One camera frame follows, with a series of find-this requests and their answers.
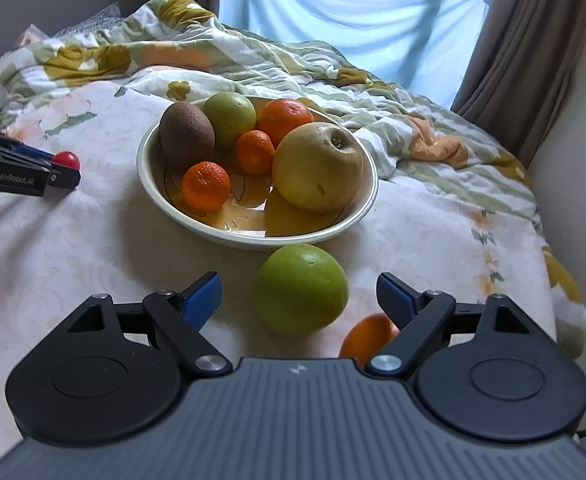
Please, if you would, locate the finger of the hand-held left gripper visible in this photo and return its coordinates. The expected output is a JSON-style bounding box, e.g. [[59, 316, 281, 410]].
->
[[48, 166, 82, 190], [0, 121, 54, 165]]

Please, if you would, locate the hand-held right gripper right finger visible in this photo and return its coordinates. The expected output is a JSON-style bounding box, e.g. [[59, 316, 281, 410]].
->
[[365, 272, 549, 376]]

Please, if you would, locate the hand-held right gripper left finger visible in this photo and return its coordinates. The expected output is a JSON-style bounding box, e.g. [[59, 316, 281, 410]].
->
[[48, 272, 232, 375]]

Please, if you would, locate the red cherry tomato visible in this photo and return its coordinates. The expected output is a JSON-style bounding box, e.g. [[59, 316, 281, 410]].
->
[[53, 151, 80, 172]]

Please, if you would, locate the large orange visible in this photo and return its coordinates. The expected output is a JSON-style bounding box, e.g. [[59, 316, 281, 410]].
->
[[256, 98, 315, 150], [339, 313, 400, 368]]

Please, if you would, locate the cream bowl with yellow inside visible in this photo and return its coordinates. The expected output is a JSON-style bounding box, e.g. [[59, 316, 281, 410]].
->
[[137, 95, 379, 252]]

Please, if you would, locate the green apple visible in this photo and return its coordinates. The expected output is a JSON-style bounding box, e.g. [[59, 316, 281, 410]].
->
[[254, 244, 349, 336]]

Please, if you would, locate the small mandarin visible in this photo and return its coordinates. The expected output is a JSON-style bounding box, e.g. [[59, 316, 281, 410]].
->
[[236, 130, 277, 176], [182, 161, 232, 212]]

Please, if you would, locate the brown kiwi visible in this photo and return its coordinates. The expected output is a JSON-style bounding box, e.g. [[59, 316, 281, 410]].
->
[[158, 101, 216, 169]]

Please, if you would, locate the yellow apple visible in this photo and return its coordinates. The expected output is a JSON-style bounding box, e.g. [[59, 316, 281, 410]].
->
[[272, 122, 364, 214]]

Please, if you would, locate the small green lime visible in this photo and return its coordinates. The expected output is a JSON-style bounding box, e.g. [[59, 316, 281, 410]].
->
[[202, 92, 257, 149]]

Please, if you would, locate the white floral tablecloth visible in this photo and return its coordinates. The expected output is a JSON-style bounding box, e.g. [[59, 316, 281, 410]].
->
[[0, 80, 559, 466]]

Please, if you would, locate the pink white packet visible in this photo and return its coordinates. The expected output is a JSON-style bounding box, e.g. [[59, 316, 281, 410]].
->
[[15, 24, 48, 51]]

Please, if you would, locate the grey headboard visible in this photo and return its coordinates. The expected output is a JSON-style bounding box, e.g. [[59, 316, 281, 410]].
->
[[0, 0, 156, 86]]

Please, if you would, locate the grey patterned pillow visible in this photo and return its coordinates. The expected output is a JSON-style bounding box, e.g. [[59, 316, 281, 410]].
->
[[53, 2, 124, 38]]

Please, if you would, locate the floral striped quilt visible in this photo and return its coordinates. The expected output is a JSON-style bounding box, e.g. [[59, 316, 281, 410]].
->
[[0, 0, 586, 361]]

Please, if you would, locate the light blue window cloth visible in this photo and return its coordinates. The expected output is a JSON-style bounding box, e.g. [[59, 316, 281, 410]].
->
[[218, 0, 491, 111]]

